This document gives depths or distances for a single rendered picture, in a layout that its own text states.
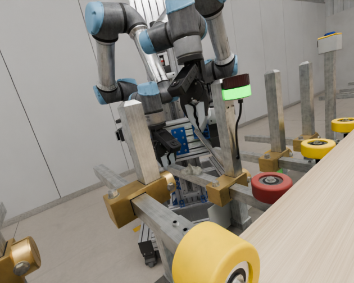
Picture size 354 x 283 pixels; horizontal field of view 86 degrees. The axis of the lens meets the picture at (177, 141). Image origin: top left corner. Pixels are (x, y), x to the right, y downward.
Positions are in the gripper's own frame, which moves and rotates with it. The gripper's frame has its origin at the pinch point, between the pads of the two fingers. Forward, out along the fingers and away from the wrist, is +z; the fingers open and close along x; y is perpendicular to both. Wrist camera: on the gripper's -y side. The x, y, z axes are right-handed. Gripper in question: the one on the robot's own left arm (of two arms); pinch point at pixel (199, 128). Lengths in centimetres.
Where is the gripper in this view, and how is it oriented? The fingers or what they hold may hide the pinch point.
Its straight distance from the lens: 56.7
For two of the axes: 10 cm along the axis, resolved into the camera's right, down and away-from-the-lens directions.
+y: 5.4, -3.3, 7.7
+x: -8.1, 0.3, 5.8
